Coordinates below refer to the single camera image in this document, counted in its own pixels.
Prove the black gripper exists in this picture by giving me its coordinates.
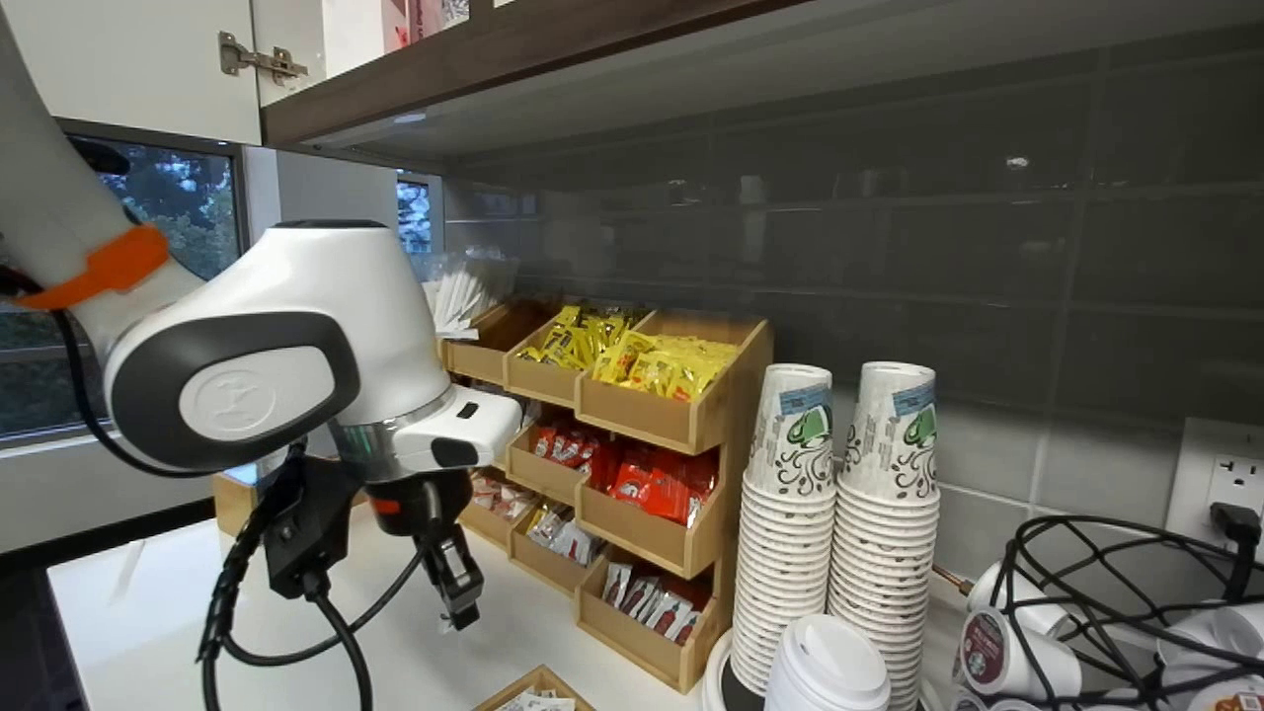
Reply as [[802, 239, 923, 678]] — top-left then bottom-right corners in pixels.
[[369, 469, 486, 634]]

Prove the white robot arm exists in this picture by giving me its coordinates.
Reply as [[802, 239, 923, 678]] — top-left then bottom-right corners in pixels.
[[0, 19, 523, 630]]

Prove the wooden sachet organizer rack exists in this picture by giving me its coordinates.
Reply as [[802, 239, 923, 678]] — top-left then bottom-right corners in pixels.
[[211, 302, 778, 694]]

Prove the small wooden box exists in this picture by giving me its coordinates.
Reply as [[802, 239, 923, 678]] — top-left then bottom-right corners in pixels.
[[474, 666, 597, 711]]

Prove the white stir sticks bundle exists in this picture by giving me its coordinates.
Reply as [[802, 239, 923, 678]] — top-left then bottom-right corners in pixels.
[[423, 270, 490, 340]]

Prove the yellow sachets pile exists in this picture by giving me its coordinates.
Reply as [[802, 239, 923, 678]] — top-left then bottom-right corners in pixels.
[[527, 303, 739, 404]]

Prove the red sachets pile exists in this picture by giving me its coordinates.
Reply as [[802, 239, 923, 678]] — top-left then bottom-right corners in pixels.
[[527, 423, 720, 526]]

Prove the left paper cup stack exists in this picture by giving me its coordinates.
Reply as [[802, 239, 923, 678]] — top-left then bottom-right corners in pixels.
[[730, 364, 836, 694]]

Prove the paper cup stack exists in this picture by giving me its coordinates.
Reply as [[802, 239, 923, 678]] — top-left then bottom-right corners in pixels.
[[831, 361, 939, 711], [730, 364, 836, 694]]

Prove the white cup lid stack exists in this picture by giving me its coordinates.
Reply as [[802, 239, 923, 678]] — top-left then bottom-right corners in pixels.
[[762, 616, 889, 711]]

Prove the right paper cup stack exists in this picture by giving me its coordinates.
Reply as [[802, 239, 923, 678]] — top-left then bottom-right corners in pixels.
[[831, 361, 939, 711]]

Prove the white cabinet door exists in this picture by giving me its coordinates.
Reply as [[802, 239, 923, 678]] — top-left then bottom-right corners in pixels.
[[0, 0, 324, 141]]

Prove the wooden upper shelf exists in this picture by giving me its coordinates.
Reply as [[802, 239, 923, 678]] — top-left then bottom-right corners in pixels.
[[260, 0, 1264, 163]]

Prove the coffee pod with red label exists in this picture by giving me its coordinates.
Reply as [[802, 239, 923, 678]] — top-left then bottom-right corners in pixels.
[[956, 610, 1082, 699]]

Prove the black power plug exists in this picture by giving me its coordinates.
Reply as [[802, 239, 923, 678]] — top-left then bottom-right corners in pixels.
[[1210, 502, 1260, 601]]

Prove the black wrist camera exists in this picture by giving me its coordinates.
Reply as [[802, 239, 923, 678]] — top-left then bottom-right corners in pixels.
[[263, 460, 361, 598]]

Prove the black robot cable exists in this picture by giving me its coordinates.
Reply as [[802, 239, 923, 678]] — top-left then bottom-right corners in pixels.
[[0, 261, 432, 711]]

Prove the black wire basket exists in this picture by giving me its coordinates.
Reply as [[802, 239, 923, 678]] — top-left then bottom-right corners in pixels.
[[956, 512, 1264, 711]]

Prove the white wall outlet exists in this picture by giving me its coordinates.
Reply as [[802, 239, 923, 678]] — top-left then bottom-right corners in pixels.
[[1165, 418, 1264, 543]]

